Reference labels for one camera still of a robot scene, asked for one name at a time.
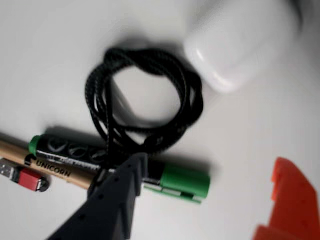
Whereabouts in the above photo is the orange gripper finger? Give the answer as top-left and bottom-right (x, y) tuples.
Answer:
(251, 156), (320, 240)

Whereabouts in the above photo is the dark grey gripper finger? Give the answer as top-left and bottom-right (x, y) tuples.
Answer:
(45, 152), (149, 240)

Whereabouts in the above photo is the black braided usbc cable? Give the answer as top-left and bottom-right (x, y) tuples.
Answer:
(84, 46), (205, 174)

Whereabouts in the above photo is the wooden ballpoint pen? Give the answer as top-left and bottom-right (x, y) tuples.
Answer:
(0, 138), (101, 191)

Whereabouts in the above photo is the green black marker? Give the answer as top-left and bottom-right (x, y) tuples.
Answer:
(28, 133), (211, 205)

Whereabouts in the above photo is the red usb stick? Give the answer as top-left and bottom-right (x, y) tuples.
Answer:
(0, 157), (50, 193)

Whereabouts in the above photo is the white earbuds case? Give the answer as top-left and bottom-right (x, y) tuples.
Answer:
(183, 23), (262, 95)

